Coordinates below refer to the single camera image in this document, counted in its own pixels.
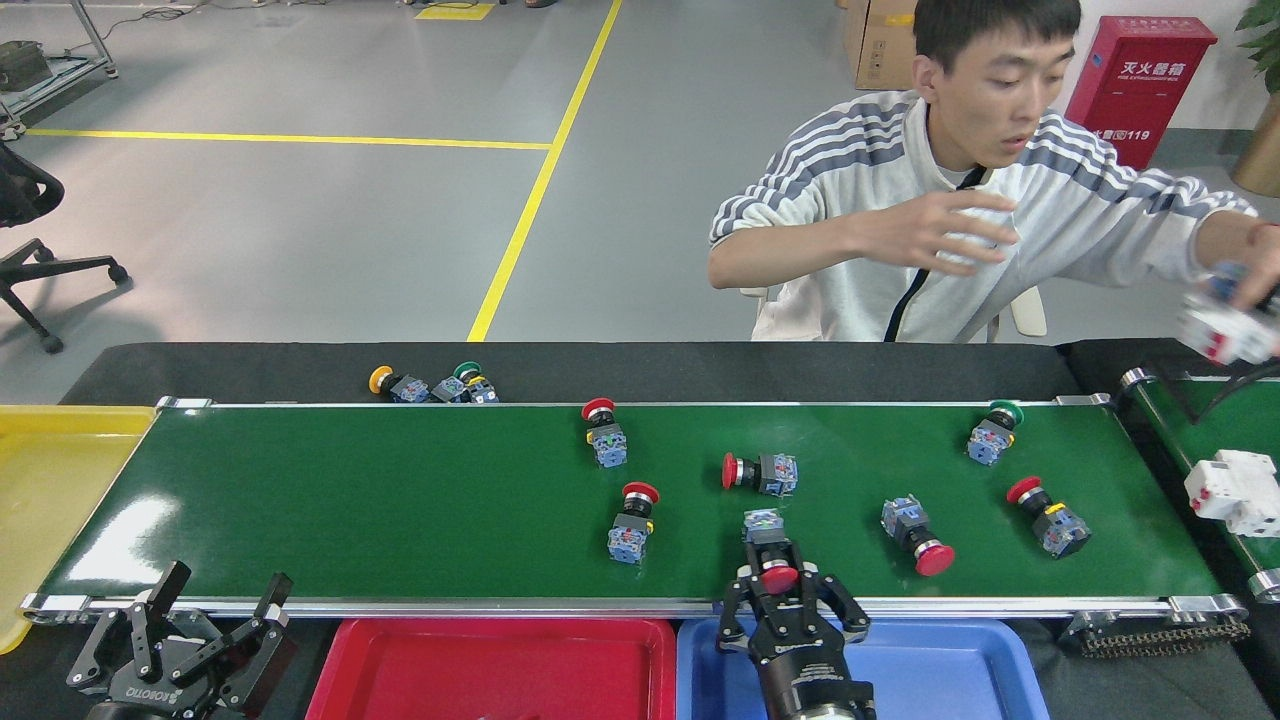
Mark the yellow mushroom push button switch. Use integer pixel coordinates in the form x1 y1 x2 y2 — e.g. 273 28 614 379
368 365 431 404

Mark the metal wheeled cart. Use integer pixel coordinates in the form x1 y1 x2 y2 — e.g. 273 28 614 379
0 0 118 139

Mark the dark grey equipment box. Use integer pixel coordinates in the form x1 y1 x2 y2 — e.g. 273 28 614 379
0 40 51 93

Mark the yellow plastic tray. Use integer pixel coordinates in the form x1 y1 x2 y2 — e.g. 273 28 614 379
0 404 159 656

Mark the seated person's left hand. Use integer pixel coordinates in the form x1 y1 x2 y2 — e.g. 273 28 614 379
1226 224 1280 312

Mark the black conveyor drive chain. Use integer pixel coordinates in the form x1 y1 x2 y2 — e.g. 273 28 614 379
1078 615 1253 659

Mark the blue plastic tray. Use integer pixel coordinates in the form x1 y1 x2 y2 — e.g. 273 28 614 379
677 617 1051 720

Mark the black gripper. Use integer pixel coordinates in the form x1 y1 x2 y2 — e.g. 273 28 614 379
716 568 876 720
68 560 298 720

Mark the seated person's right hand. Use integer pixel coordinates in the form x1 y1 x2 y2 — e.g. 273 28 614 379
850 189 1022 279

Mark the black table cloth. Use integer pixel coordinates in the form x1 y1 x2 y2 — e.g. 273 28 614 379
0 340 1276 720
1060 338 1280 720

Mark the red mushroom push button switch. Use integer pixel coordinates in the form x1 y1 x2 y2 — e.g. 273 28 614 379
722 452 799 498
742 508 802 597
607 482 661 566
881 494 956 578
1007 476 1093 559
582 398 629 469

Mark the red plastic tray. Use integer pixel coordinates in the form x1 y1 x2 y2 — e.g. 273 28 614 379
305 617 678 720

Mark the red fire extinguisher box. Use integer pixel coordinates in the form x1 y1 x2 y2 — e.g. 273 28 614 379
1064 15 1219 171

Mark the potted plant in gold pot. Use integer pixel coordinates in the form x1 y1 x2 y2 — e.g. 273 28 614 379
1230 0 1280 198

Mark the seated person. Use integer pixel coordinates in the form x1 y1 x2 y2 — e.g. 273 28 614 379
708 0 1280 344

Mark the black curved cable bundle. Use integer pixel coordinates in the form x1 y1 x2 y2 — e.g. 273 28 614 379
1150 360 1280 424

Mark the white circuit breaker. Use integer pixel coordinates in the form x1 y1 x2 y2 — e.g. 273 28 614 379
1177 285 1280 366
1184 449 1280 539

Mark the green conveyor belt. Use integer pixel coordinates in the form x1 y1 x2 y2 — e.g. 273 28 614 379
1120 367 1280 604
20 393 1251 626

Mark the black office chair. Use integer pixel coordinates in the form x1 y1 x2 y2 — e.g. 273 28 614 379
0 140 129 354

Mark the brown cardboard box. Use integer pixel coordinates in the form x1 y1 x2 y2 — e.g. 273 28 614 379
843 0 921 91

